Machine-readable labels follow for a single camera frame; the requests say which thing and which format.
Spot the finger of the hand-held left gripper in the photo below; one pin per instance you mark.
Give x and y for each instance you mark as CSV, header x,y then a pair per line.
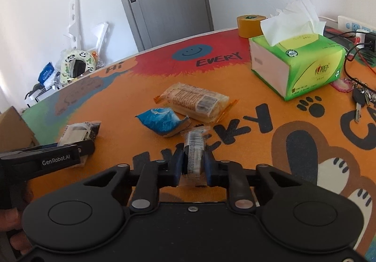
x,y
86,148

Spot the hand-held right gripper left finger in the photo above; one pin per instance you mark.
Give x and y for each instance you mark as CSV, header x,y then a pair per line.
x,y
177,168

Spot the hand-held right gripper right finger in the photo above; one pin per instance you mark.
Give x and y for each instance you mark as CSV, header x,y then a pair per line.
x,y
209,169

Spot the clear white cake packet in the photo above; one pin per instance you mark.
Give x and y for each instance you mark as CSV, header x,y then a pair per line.
x,y
77,132

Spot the clear dark-label cake packet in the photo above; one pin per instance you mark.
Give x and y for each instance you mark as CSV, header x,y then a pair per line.
x,y
194,150

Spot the person's left hand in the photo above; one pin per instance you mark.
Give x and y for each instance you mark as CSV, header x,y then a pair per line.
x,y
11,219

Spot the cardboard box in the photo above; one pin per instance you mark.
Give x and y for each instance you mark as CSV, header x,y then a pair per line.
x,y
14,130

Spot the blue snack packet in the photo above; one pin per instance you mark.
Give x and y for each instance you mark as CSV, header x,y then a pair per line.
x,y
161,121

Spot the orange biscuit packet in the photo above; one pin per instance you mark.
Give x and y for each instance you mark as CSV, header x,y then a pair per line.
x,y
194,102

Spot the blue bag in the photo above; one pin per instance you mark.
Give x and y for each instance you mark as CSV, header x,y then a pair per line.
x,y
47,75

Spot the green tissue box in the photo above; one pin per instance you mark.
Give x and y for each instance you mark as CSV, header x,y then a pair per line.
x,y
305,65

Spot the brown tape roll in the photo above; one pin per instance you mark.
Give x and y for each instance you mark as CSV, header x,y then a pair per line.
x,y
249,25

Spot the black car key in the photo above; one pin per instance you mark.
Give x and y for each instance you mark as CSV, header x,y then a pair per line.
x,y
358,100

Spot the grey door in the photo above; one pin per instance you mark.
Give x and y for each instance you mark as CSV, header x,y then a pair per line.
x,y
173,0

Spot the metal key bunch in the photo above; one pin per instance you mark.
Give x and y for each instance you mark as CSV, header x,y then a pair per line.
x,y
368,93

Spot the black pad with red stripes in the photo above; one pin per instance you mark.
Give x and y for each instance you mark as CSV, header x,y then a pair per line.
x,y
335,33

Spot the white charger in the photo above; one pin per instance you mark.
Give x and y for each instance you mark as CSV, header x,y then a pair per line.
x,y
362,36

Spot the white power strip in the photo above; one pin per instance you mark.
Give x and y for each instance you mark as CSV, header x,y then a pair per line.
x,y
349,22

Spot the black charger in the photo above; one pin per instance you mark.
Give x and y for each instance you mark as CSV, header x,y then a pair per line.
x,y
370,43

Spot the tall white plastic bracket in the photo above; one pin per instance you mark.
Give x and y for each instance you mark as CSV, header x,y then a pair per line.
x,y
75,24

